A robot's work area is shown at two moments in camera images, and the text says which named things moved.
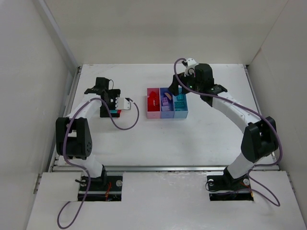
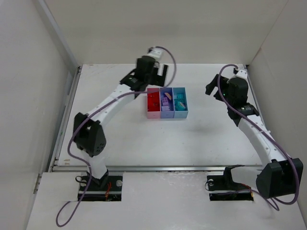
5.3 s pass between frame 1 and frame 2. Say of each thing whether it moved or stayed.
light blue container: stayed
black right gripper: moved
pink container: stayed
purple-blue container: stayed
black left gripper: moved
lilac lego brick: stayed
